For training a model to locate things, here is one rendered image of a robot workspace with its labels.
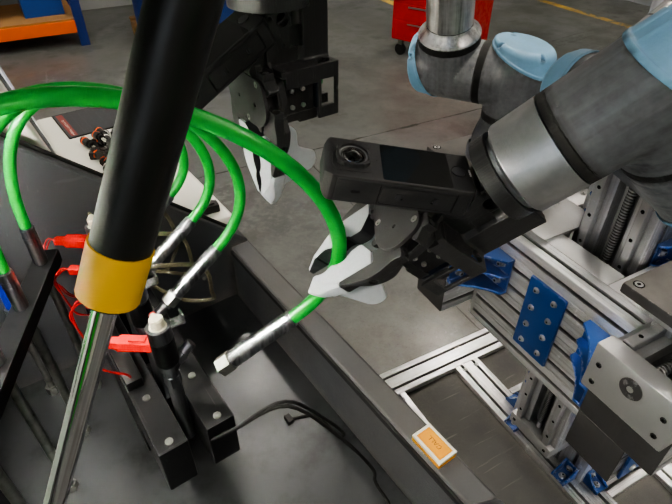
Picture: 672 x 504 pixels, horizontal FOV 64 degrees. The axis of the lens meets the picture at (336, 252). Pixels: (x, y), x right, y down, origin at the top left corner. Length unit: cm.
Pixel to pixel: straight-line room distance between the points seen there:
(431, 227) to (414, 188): 4
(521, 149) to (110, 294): 30
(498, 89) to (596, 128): 69
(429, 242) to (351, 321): 177
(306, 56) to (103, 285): 39
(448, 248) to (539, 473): 126
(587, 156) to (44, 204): 72
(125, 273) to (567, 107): 30
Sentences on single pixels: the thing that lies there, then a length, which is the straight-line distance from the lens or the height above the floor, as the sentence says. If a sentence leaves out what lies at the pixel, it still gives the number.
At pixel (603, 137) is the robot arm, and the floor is 141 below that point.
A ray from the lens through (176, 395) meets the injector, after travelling 71.
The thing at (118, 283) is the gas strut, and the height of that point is 146.
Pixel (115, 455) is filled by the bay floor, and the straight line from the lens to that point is 92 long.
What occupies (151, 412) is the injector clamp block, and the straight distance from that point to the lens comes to 75.
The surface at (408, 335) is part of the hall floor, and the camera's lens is 215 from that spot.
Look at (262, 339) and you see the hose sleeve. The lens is 54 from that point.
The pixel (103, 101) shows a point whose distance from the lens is 40.
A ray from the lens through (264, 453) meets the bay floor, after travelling 87.
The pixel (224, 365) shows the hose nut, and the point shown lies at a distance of 56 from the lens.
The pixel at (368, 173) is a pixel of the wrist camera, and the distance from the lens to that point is 38.
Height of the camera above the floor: 157
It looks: 38 degrees down
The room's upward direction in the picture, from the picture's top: straight up
